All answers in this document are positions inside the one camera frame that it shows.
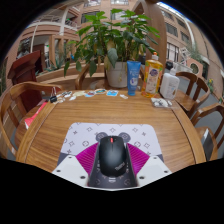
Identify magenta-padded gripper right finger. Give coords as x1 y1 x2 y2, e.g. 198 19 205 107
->
126 143 173 188

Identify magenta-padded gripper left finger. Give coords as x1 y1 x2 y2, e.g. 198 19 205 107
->
52 142 100 188

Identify black computer mouse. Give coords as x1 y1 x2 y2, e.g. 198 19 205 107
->
97 135 128 178

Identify grey printed mouse pad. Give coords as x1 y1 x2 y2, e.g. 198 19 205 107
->
59 123 164 188

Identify dark notebook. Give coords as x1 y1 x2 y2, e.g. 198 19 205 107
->
201 128 215 158

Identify red booklet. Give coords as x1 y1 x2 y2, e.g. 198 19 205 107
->
24 101 50 130

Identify white wrapped packet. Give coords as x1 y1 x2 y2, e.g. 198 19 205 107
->
150 97 174 109

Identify black binder clip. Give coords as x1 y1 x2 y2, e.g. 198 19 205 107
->
49 87 59 104

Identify clear pump dispenser bottle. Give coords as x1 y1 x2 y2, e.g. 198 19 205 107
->
159 63 181 101

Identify blue sticker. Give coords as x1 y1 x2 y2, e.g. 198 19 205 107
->
106 89 120 97

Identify yellow liquid bottle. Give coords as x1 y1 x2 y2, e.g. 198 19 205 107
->
142 52 164 99

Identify blue squeeze tube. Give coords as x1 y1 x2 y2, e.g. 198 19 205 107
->
126 60 142 97

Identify yellow flowering potted plant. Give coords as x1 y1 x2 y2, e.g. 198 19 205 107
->
207 78 215 91

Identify dark red wooden lectern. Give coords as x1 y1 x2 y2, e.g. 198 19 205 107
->
7 49 43 85

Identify white abstract sculpture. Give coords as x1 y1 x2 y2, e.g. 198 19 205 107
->
179 46 193 65

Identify large green potted plant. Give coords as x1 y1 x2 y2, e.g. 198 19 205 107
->
63 8 161 90

